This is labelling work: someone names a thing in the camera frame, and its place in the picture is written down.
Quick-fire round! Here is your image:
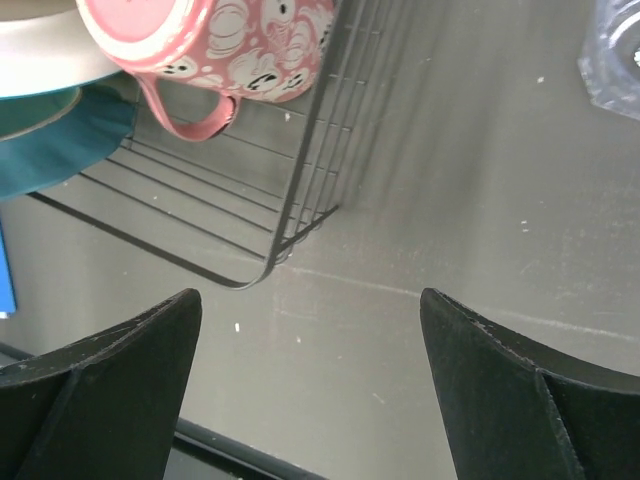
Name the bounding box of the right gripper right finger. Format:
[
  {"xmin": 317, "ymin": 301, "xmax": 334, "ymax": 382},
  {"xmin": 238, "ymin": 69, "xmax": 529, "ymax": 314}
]
[{"xmin": 420, "ymin": 288, "xmax": 639, "ymax": 479}]

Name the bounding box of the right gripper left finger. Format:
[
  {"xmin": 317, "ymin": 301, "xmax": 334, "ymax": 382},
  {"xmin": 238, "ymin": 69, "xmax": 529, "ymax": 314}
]
[{"xmin": 1, "ymin": 289, "xmax": 202, "ymax": 479}]

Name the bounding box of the black wire dish rack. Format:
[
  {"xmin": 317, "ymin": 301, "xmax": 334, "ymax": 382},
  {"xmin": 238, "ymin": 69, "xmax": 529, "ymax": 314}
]
[{"xmin": 36, "ymin": 1, "xmax": 417, "ymax": 290}]

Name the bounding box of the teal scalloped plate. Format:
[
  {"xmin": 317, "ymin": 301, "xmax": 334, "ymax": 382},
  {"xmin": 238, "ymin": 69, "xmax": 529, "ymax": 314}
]
[{"xmin": 1, "ymin": 85, "xmax": 135, "ymax": 201}]

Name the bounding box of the pink floral mug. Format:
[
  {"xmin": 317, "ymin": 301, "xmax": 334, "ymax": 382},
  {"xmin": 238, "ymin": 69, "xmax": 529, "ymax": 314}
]
[{"xmin": 77, "ymin": 0, "xmax": 337, "ymax": 142}]

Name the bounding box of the white watermelon plate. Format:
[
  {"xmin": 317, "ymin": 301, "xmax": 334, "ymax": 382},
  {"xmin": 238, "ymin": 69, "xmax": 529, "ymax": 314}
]
[{"xmin": 1, "ymin": 0, "xmax": 120, "ymax": 98}]

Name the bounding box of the blue folder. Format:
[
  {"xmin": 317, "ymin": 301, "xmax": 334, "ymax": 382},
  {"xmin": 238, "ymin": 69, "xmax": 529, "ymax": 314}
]
[{"xmin": 0, "ymin": 232, "xmax": 17, "ymax": 320}]

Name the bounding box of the clear plastic cup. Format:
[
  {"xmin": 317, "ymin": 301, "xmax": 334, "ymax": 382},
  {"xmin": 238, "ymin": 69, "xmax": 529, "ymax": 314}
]
[{"xmin": 577, "ymin": 1, "xmax": 639, "ymax": 120}]

